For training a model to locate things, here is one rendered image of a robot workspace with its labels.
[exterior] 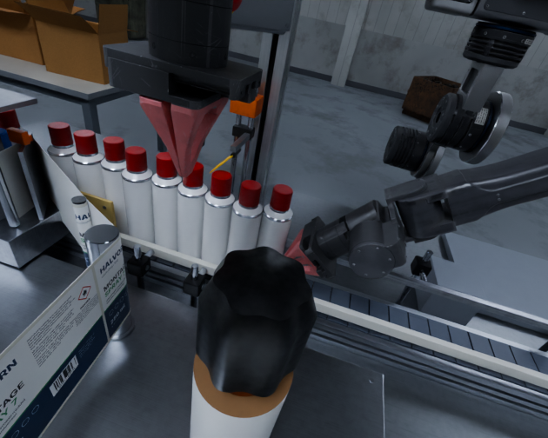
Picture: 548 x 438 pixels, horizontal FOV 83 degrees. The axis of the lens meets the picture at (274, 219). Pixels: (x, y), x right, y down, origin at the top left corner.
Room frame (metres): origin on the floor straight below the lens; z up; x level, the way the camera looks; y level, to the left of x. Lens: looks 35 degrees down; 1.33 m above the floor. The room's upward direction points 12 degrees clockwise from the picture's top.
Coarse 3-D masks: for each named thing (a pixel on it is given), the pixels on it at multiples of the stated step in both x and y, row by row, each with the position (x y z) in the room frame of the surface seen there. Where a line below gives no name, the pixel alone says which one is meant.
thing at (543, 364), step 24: (168, 264) 0.42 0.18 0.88; (312, 288) 0.44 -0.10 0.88; (360, 312) 0.40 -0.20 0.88; (384, 312) 0.42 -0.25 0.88; (408, 312) 0.43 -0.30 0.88; (384, 336) 0.36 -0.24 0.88; (456, 336) 0.40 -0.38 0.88; (480, 336) 0.41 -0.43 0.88; (456, 360) 0.35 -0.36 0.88; (504, 360) 0.37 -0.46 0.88; (528, 360) 0.38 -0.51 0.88; (528, 384) 0.33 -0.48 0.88
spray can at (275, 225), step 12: (276, 192) 0.43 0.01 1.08; (288, 192) 0.43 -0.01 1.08; (276, 204) 0.43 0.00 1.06; (288, 204) 0.43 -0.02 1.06; (264, 216) 0.43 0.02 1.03; (276, 216) 0.42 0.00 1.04; (288, 216) 0.43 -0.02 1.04; (264, 228) 0.42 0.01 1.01; (276, 228) 0.42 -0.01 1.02; (288, 228) 0.43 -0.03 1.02; (264, 240) 0.42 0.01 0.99; (276, 240) 0.42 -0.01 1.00
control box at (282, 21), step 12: (252, 0) 0.51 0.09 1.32; (264, 0) 0.52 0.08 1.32; (276, 0) 0.54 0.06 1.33; (288, 0) 0.55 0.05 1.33; (240, 12) 0.49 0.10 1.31; (252, 12) 0.51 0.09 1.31; (264, 12) 0.52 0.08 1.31; (276, 12) 0.54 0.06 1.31; (288, 12) 0.56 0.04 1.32; (240, 24) 0.50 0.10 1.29; (252, 24) 0.51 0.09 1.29; (264, 24) 0.53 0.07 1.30; (276, 24) 0.54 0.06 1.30; (288, 24) 0.56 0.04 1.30
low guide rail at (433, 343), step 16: (128, 240) 0.43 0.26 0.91; (160, 256) 0.42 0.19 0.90; (176, 256) 0.41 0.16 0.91; (192, 256) 0.42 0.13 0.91; (208, 272) 0.40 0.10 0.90; (320, 304) 0.37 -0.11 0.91; (336, 304) 0.38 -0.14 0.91; (352, 320) 0.36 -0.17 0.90; (368, 320) 0.36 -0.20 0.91; (400, 336) 0.35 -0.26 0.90; (416, 336) 0.35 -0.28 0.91; (432, 336) 0.36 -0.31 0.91; (448, 352) 0.34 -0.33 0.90; (464, 352) 0.34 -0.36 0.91; (496, 368) 0.33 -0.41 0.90; (512, 368) 0.33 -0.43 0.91; (528, 368) 0.33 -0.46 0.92; (544, 384) 0.32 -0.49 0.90
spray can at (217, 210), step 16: (224, 176) 0.44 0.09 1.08; (208, 192) 0.45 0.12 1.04; (224, 192) 0.43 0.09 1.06; (208, 208) 0.42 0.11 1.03; (224, 208) 0.42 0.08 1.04; (208, 224) 0.42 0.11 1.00; (224, 224) 0.43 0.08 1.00; (208, 240) 0.42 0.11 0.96; (224, 240) 0.43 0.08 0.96; (208, 256) 0.42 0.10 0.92; (224, 256) 0.43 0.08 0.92
